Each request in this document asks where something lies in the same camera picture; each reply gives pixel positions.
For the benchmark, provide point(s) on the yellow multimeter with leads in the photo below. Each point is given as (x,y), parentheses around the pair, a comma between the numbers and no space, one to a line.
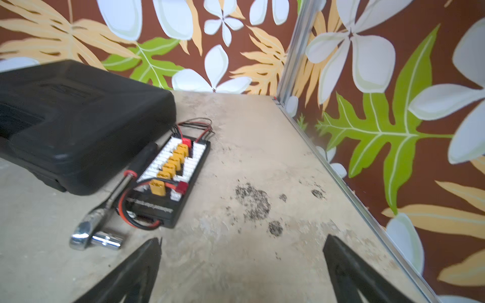
(159,194)

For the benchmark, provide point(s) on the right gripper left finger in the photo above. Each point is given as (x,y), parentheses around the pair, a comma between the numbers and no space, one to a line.
(131,281)

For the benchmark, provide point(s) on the black plastic tool case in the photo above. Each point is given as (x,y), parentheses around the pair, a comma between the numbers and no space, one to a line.
(74,127)

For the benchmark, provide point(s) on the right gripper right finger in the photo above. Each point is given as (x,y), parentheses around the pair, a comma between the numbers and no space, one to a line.
(353,279)

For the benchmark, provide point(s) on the chrome socket bit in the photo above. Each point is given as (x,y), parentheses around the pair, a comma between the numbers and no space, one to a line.
(107,240)

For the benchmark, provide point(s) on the metal ratchet wrench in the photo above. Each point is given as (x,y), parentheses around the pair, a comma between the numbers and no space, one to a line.
(98,216)

